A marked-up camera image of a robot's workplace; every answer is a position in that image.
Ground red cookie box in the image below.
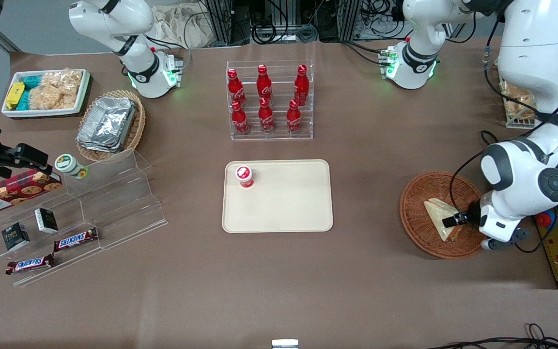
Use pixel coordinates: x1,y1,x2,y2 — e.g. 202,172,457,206
0,169,62,217

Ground bundle of black cables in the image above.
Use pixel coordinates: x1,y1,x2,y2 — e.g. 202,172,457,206
248,0,321,45

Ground clear acrylic step shelf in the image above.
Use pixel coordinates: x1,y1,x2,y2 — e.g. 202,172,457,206
0,149,169,287

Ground yellow snack packet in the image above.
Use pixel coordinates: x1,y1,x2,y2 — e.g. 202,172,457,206
6,81,26,110

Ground black floor cable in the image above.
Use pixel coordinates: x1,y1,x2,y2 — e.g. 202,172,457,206
427,323,558,349

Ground round brown wicker basket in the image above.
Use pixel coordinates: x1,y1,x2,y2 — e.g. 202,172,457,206
399,171,487,260

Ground beige crumpled cloth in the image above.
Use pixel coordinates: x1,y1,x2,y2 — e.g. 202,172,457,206
149,4,212,49

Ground clear acrylic bottle rack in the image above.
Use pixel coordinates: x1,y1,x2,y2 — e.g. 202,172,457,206
226,60,314,142

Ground beige plastic tray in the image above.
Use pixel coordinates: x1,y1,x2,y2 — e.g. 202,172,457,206
221,159,334,234

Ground brown chocolate bar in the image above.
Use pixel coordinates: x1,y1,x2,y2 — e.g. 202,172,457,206
5,254,56,275
53,227,99,253

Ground wire rack with bread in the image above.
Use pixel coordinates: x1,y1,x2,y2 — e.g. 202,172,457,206
499,80,539,129

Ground triangle sandwich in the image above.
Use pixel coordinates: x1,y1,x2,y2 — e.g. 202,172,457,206
423,198,465,242

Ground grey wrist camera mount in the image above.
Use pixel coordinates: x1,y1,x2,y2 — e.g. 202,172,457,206
480,229,531,251

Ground stack of foil containers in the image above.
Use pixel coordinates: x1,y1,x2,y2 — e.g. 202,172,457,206
77,96,138,153

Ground white cup with green lid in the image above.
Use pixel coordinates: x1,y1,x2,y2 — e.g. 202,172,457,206
54,154,89,180

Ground red cola bottle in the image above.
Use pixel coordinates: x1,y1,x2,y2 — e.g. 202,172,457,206
257,64,273,101
294,64,310,106
286,99,302,134
227,68,247,108
258,97,275,134
231,100,249,135

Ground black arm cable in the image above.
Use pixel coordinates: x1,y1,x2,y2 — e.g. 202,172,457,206
449,130,502,224

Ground red lidded cup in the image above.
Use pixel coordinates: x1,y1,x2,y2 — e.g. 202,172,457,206
234,165,255,189

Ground small black box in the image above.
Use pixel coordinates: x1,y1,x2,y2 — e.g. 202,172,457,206
34,208,59,234
1,222,31,251

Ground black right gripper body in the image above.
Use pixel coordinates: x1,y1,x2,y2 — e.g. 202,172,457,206
0,116,50,179

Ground white rectangular snack bin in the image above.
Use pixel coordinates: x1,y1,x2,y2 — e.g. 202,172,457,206
1,68,92,119

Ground clear bag of crackers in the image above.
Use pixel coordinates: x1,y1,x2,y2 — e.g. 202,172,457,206
28,85,79,111
42,68,84,94

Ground oval brown wicker basket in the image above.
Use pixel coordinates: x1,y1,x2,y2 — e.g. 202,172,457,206
76,89,146,163

